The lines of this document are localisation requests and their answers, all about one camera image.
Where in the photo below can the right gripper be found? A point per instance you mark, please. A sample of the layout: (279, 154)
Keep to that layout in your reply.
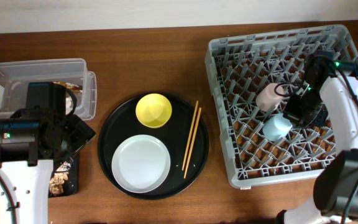
(290, 112)

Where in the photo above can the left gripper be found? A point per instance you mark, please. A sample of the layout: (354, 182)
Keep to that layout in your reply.
(81, 134)

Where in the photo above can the blue cup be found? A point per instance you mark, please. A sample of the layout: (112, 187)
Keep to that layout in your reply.
(276, 127)

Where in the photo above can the pink cup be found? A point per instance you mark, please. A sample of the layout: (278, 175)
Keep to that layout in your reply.
(267, 98)

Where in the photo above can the gold snack wrapper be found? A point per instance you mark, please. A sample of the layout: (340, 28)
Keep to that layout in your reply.
(71, 86)

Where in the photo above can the food scraps and rice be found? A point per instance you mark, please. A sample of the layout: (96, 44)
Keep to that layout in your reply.
(59, 177)

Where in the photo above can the grey plate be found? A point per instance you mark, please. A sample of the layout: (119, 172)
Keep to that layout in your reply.
(140, 164)

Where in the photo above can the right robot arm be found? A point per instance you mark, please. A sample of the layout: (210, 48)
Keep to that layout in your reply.
(332, 86)

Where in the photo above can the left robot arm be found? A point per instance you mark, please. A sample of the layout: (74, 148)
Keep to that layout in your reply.
(34, 141)

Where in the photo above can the grey dishwasher rack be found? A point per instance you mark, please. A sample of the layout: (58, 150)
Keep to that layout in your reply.
(238, 69)

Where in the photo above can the yellow bowl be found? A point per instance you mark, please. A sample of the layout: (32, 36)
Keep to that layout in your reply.
(153, 110)

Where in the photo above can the clear plastic bin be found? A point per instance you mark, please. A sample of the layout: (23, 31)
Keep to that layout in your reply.
(16, 76)

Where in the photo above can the round black serving tray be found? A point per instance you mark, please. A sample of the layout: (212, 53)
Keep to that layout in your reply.
(122, 124)

